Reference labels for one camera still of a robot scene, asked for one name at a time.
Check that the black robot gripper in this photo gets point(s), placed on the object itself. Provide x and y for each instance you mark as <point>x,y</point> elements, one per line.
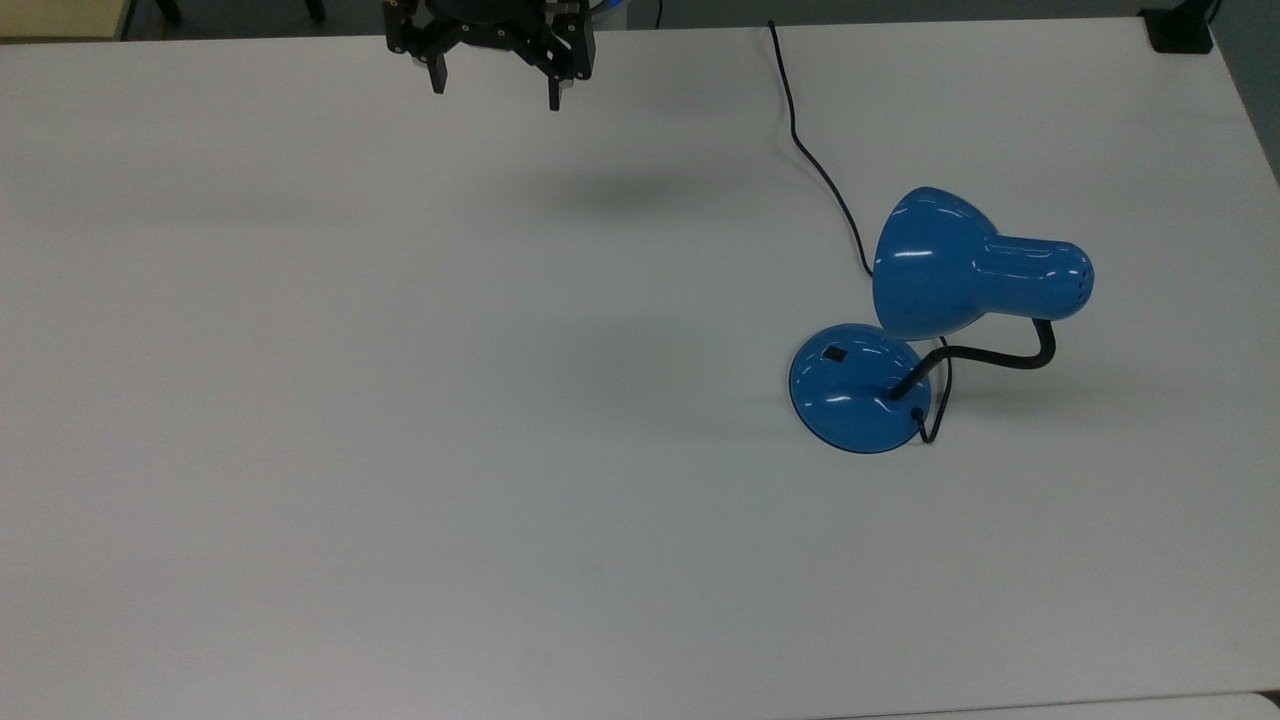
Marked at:
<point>495,35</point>

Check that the blue gooseneck desk lamp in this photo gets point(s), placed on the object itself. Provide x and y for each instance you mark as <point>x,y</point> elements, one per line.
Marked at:
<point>930,265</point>

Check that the light wooden cabinet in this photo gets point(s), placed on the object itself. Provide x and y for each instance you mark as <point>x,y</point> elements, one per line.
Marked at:
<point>60,15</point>

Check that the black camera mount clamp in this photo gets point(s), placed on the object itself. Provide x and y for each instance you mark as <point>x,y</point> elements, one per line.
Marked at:
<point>1180,30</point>

